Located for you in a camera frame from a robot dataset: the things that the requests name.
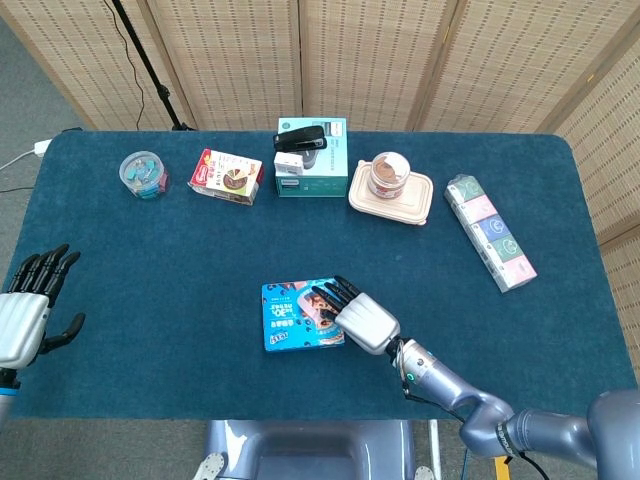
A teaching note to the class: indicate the black and silver left hand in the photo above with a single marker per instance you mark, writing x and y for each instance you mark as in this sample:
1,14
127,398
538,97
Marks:
20,325

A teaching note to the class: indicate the black and silver right hand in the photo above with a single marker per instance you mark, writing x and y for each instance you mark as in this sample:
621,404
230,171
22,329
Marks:
367,322

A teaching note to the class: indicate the blue cookie box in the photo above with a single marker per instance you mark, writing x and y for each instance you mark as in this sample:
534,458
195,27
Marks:
285,325

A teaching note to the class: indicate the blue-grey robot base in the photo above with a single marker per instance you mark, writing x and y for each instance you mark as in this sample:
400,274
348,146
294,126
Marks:
310,450

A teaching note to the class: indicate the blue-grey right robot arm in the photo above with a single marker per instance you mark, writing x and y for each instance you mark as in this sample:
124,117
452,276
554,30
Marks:
450,385

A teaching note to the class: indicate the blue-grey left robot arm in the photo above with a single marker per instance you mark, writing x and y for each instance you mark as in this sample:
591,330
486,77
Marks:
6,395

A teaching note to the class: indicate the teal Philips product box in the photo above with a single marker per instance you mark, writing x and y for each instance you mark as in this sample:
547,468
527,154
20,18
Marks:
327,172

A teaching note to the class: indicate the small white box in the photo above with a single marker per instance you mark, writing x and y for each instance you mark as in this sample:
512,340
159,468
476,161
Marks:
287,164

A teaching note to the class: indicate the red and white cake box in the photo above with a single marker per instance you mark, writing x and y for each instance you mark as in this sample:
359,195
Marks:
225,176

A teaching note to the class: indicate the beige lidded lunch container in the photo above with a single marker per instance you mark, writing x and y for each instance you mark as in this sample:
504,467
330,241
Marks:
417,202

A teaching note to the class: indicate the clear jar with brown food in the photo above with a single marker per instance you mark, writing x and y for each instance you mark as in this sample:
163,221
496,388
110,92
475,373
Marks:
389,175

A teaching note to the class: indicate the multicolour tissue pack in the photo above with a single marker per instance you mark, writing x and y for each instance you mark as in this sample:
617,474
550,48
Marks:
490,232

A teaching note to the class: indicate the blue table cloth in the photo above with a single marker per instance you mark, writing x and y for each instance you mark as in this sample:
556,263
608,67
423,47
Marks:
200,260

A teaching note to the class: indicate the white power strip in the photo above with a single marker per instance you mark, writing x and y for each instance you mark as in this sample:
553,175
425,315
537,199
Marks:
41,147

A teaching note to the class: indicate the clear jar of binder clips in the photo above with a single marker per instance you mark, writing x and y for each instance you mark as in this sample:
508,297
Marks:
144,175

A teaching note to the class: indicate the black stapler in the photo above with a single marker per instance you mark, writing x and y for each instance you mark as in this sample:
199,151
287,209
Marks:
299,138

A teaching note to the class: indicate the yellow floor tape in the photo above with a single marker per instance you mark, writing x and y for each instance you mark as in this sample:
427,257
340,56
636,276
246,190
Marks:
501,470

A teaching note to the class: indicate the bamboo folding screen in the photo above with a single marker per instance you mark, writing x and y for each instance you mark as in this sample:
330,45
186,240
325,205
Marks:
375,60

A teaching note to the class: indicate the black tripod stand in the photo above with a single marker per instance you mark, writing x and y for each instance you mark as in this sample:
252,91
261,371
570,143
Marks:
150,70

